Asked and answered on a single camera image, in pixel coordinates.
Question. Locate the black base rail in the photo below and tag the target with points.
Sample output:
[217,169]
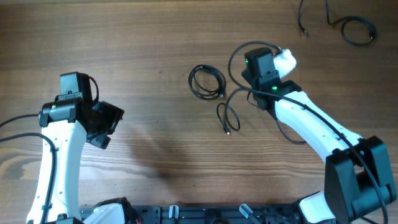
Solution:
[174,214]

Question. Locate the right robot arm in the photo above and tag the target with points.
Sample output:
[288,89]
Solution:
[358,174]

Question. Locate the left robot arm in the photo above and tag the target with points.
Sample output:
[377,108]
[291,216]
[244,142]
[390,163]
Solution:
[74,118]

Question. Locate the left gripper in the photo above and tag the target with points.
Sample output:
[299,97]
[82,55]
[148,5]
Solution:
[113,114]

